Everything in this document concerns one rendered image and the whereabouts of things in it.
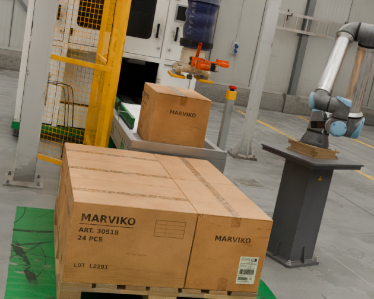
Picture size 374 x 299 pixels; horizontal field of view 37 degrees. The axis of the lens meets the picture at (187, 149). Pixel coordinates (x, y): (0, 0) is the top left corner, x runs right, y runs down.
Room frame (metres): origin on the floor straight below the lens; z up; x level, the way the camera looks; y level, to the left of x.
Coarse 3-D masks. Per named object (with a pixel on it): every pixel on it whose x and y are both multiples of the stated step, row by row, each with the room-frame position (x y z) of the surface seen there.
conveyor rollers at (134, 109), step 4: (124, 104) 5.85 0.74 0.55; (128, 104) 5.88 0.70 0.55; (132, 104) 5.97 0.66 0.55; (136, 104) 5.99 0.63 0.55; (128, 108) 5.68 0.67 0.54; (132, 108) 5.70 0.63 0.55; (136, 108) 5.79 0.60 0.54; (140, 108) 5.81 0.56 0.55; (132, 112) 5.42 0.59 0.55; (136, 112) 5.44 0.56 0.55; (120, 116) 5.03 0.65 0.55; (136, 116) 5.18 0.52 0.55; (124, 120) 4.86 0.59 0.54; (136, 120) 4.98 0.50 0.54; (136, 124) 4.80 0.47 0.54; (128, 128) 4.51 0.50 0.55; (132, 128) 4.53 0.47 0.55; (136, 128) 4.61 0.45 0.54; (132, 132) 4.35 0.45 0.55; (136, 132) 4.43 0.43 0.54; (136, 136) 4.25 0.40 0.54; (140, 136) 4.26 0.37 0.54
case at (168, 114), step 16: (144, 96) 4.35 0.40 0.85; (160, 96) 3.88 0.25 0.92; (176, 96) 3.91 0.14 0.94; (192, 96) 4.03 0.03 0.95; (144, 112) 4.24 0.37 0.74; (160, 112) 3.88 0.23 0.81; (176, 112) 3.91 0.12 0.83; (192, 112) 3.94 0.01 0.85; (208, 112) 3.97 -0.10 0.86; (144, 128) 4.12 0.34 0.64; (160, 128) 3.89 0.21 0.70; (176, 128) 3.92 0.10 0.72; (192, 128) 3.95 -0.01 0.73; (176, 144) 3.92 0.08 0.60; (192, 144) 3.95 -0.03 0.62
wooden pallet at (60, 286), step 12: (60, 264) 2.62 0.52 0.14; (60, 276) 2.52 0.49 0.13; (60, 288) 2.43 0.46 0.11; (72, 288) 2.45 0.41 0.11; (84, 288) 2.46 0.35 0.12; (96, 288) 2.48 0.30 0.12; (108, 288) 2.49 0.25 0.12; (120, 288) 2.52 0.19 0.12; (132, 288) 2.53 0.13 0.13; (144, 288) 2.54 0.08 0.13; (156, 288) 2.56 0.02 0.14; (168, 288) 2.58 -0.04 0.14; (180, 288) 2.62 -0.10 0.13
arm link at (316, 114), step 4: (312, 112) 3.72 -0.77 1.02; (316, 112) 3.68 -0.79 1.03; (320, 112) 3.67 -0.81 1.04; (312, 116) 3.70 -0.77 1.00; (316, 116) 3.68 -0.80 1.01; (320, 116) 3.66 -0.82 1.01; (308, 124) 3.73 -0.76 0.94; (312, 128) 3.67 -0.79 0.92; (316, 128) 3.66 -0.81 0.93; (320, 128) 3.65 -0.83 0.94
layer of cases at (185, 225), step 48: (96, 192) 2.62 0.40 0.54; (144, 192) 2.78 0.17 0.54; (192, 192) 2.95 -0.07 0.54; (240, 192) 3.14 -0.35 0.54; (96, 240) 2.47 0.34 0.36; (144, 240) 2.53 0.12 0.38; (192, 240) 2.61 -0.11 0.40; (240, 240) 2.67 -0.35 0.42; (192, 288) 2.61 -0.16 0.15; (240, 288) 2.68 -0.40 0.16
